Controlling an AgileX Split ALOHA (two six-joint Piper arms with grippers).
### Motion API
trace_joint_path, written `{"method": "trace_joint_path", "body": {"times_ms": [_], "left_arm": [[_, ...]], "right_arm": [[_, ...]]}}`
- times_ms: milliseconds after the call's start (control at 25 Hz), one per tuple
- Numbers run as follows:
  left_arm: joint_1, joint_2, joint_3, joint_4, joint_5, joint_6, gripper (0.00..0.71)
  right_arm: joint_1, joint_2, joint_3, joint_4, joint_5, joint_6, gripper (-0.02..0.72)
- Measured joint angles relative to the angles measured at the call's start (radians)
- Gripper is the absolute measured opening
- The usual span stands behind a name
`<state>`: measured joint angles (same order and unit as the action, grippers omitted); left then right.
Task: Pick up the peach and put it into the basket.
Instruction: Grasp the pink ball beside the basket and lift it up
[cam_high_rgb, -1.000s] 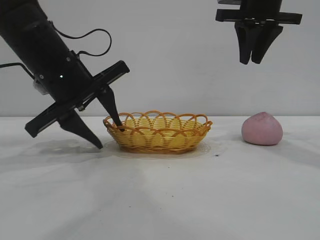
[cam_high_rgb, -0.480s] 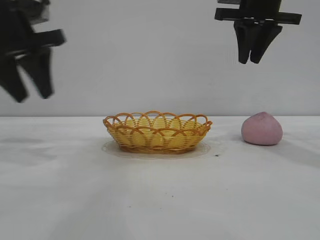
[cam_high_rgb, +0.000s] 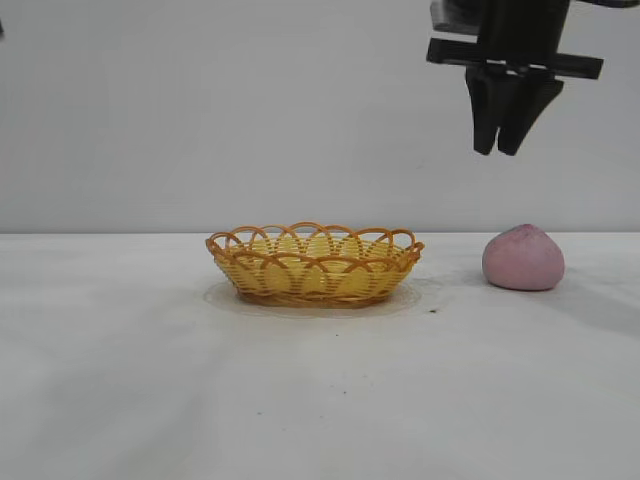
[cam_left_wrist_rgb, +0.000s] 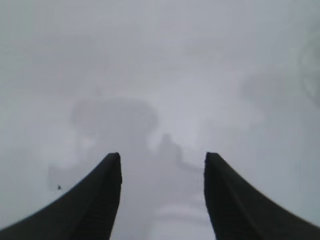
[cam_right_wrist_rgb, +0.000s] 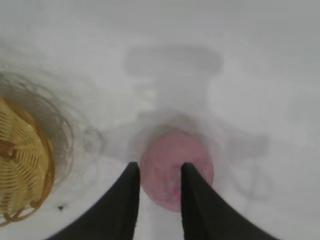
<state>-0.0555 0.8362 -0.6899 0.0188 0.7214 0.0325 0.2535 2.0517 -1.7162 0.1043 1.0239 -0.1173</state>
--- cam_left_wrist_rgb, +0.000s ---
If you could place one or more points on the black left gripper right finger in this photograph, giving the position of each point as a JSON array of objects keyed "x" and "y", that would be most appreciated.
[{"x": 240, "y": 207}]

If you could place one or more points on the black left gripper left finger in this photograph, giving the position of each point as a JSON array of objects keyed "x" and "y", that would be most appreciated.
[{"x": 82, "y": 207}]

